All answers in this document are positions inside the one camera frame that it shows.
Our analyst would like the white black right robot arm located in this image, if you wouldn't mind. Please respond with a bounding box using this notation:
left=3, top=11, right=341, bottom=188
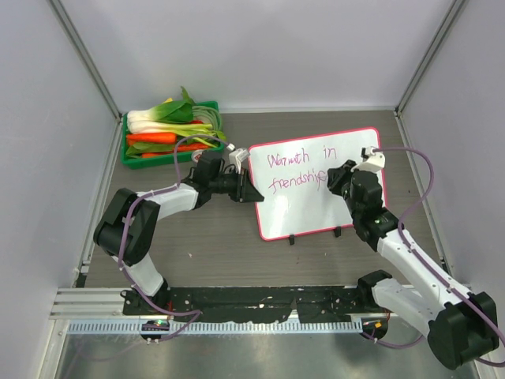
left=327, top=160, right=499, bottom=370

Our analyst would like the green leaf vegetable toy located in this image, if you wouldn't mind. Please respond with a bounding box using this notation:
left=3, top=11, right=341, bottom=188
left=125, top=142, right=175, bottom=159

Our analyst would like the bok choy toy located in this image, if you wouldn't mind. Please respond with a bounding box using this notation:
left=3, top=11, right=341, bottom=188
left=127, top=86, right=196, bottom=124

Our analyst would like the pink framed whiteboard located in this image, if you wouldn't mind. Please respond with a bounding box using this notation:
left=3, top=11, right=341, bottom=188
left=249, top=127, right=380, bottom=241

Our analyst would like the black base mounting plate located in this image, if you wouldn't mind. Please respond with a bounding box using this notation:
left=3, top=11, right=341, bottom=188
left=122, top=284, right=395, bottom=324

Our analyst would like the orange carrot toy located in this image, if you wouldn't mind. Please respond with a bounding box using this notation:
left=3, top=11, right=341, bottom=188
left=126, top=132, right=178, bottom=144

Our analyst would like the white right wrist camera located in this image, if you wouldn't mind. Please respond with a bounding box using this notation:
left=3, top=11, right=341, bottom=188
left=351, top=146, right=386, bottom=174

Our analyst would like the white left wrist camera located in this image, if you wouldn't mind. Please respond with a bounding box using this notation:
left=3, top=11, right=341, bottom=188
left=226, top=144, right=250, bottom=173

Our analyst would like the green onion toy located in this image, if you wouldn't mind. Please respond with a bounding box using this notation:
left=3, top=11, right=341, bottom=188
left=126, top=122, right=226, bottom=147

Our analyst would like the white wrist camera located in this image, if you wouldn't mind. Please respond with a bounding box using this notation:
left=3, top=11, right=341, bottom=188
left=351, top=146, right=386, bottom=174
left=226, top=144, right=250, bottom=173

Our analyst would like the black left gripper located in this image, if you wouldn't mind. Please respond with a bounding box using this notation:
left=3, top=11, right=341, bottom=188
left=210, top=167, right=263, bottom=204

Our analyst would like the green plastic tray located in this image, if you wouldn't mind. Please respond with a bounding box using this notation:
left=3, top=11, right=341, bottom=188
left=120, top=100, right=224, bottom=169

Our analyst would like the blue silver energy drink can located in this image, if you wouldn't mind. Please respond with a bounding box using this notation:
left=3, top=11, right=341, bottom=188
left=192, top=149, right=204, bottom=163

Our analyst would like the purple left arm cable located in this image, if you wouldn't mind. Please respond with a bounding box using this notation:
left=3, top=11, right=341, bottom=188
left=118, top=135, right=234, bottom=343

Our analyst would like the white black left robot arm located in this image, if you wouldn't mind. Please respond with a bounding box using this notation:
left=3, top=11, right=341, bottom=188
left=93, top=148, right=264, bottom=315

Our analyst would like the white slotted cable duct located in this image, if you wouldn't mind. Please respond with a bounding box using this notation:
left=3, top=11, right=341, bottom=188
left=67, top=317, right=362, bottom=336

